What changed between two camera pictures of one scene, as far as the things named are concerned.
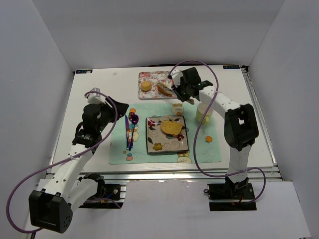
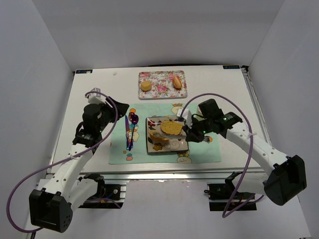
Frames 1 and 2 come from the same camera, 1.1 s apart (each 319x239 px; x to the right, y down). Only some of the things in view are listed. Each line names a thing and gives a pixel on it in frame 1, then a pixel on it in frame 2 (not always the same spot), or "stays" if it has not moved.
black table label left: (83, 71) stays
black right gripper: (181, 91) → (193, 134)
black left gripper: (115, 109) stays
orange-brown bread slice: (165, 89) → (157, 136)
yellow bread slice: (171, 127) stays
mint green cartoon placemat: (208, 149) stays
